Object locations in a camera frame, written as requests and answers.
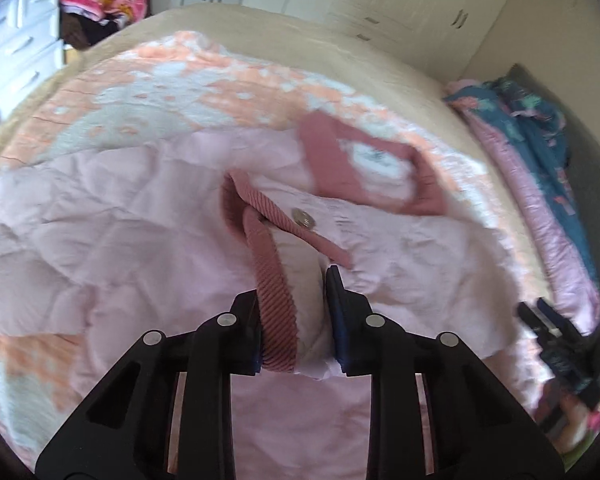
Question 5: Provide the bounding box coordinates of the orange white checked blanket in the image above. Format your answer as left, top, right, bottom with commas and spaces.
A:
0, 30, 511, 471

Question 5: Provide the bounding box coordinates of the white drawer chest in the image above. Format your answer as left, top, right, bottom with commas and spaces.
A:
0, 0, 63, 126

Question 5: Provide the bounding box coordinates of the pink quilted jacket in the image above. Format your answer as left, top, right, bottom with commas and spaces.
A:
0, 112, 526, 480

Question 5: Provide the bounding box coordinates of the blue floral pink quilt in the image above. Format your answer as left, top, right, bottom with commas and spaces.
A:
442, 77, 600, 336

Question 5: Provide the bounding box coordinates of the grey upholstered headboard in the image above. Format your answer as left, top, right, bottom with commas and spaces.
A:
500, 62, 600, 311

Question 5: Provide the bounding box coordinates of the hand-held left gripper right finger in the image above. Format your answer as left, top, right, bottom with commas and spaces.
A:
324, 265, 566, 480

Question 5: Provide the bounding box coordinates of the bed with beige sheet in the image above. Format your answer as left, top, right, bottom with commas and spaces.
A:
0, 2, 556, 311

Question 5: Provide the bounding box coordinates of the white glossy wardrobe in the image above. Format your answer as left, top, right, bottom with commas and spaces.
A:
170, 0, 526, 76

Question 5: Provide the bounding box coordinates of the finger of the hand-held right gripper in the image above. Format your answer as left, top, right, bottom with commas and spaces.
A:
517, 297, 576, 342

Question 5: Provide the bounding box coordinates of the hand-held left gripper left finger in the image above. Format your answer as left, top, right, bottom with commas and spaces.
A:
35, 289, 262, 480

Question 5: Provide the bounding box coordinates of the dark clothes pile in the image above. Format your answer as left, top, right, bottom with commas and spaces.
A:
60, 9, 131, 51

